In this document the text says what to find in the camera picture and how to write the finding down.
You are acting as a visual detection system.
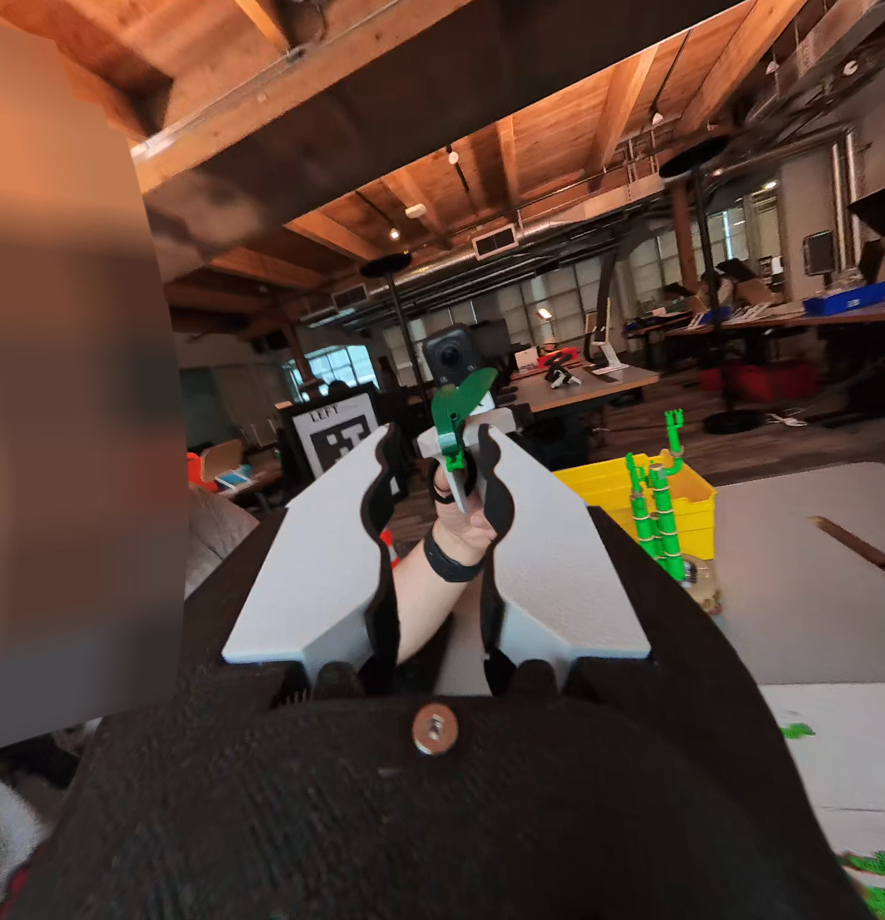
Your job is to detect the green lego bamboo model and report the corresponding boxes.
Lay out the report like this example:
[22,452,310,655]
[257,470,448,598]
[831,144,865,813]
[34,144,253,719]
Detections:
[624,407,725,613]

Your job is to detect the black overhead bar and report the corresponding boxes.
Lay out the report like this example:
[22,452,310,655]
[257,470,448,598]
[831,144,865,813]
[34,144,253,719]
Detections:
[144,0,747,254]

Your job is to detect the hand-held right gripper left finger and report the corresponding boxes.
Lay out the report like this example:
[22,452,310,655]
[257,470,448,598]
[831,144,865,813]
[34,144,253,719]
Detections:
[221,423,402,697]

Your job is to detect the yellow plastic bin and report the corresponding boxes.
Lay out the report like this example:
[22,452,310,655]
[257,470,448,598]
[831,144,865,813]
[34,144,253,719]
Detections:
[553,451,718,563]

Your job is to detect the framed tag sign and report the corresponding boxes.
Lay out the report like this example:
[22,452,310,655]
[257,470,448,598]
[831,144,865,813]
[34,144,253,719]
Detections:
[290,391,384,481]

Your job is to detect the person's left forearm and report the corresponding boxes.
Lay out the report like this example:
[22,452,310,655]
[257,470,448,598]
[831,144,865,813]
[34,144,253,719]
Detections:
[391,539,459,664]

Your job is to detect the blue plastic bin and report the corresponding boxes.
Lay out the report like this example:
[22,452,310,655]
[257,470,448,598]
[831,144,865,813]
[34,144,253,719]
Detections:
[803,281,885,319]

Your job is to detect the grey office desk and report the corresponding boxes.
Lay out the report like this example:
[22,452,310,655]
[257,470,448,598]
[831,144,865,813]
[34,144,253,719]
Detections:
[509,361,661,416]

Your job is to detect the black wristband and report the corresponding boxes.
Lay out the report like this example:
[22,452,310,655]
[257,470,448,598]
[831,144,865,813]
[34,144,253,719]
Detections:
[422,529,485,584]

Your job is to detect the green lego leaf stem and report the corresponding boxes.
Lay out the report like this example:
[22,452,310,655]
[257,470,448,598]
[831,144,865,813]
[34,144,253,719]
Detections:
[430,365,500,473]

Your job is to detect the black floor lamp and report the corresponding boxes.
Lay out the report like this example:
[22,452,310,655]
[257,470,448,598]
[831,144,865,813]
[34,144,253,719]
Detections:
[657,135,761,437]
[359,252,435,434]

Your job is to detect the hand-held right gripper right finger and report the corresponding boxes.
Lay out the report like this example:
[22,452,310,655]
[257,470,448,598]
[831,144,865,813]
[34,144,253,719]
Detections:
[476,424,653,697]

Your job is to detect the person's left hand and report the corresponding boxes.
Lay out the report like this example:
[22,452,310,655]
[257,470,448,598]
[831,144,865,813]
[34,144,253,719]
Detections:
[430,460,500,570]

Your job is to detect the small green lego pieces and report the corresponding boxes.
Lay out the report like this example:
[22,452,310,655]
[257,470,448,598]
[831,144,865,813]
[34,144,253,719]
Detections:
[779,721,885,920]

